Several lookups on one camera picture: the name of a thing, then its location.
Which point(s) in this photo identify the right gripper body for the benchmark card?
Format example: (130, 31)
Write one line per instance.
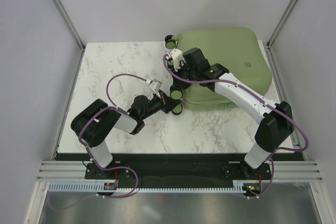
(188, 74)

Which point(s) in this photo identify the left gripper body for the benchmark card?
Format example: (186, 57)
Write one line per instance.
(164, 106)

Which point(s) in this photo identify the green suitcase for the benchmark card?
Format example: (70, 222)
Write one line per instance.
(235, 48)

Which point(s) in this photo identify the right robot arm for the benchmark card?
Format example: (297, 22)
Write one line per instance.
(274, 119)

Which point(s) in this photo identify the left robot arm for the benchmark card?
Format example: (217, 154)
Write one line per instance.
(95, 122)

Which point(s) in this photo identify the green suitcase wheel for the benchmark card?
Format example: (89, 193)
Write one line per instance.
(177, 110)
(170, 62)
(176, 93)
(171, 41)

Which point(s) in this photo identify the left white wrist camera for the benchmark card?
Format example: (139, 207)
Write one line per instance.
(154, 86)

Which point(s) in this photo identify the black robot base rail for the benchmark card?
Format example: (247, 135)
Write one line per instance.
(178, 171)

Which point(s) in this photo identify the right aluminium frame post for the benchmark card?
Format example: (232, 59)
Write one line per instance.
(278, 28)

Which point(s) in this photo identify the aluminium frame post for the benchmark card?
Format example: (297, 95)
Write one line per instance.
(69, 24)
(278, 28)

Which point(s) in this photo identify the left aluminium frame post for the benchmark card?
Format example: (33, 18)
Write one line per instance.
(69, 24)

